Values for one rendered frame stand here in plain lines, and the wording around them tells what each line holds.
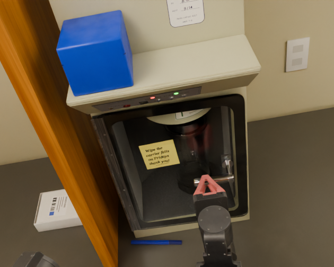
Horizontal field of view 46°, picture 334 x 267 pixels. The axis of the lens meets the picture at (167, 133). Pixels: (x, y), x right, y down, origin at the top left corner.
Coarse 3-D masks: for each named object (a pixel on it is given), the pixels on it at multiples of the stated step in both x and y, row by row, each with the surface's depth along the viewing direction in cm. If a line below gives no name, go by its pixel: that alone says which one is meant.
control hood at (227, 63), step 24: (168, 48) 72; (192, 48) 70; (216, 48) 69; (240, 48) 68; (144, 72) 67; (168, 72) 66; (192, 72) 65; (216, 72) 64; (240, 72) 63; (72, 96) 65; (96, 96) 64; (120, 96) 65
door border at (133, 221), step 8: (96, 120) 80; (104, 128) 82; (96, 136) 83; (104, 136) 83; (104, 144) 85; (104, 152) 86; (112, 152) 86; (112, 160) 88; (112, 168) 90; (120, 176) 92; (120, 184) 94; (120, 192) 95; (120, 200) 97; (128, 200) 98; (128, 208) 100; (136, 216) 102; (136, 224) 104
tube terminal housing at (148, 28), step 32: (64, 0) 65; (96, 0) 65; (128, 0) 66; (160, 0) 66; (224, 0) 67; (128, 32) 70; (160, 32) 70; (192, 32) 71; (224, 32) 71; (192, 96) 80; (192, 224) 108
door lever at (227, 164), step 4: (228, 160) 90; (224, 164) 90; (228, 164) 90; (232, 164) 90; (228, 168) 89; (228, 172) 88; (212, 176) 87; (216, 176) 87; (220, 176) 87; (224, 176) 87; (228, 176) 87; (232, 176) 87; (196, 180) 87; (216, 180) 87; (220, 180) 87; (224, 180) 87; (228, 180) 87; (232, 180) 87; (196, 184) 87; (204, 184) 87; (208, 184) 88
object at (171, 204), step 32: (224, 96) 78; (128, 128) 82; (160, 128) 83; (192, 128) 83; (224, 128) 84; (128, 160) 88; (192, 160) 89; (224, 160) 90; (128, 192) 96; (160, 192) 96; (192, 192) 97; (160, 224) 105
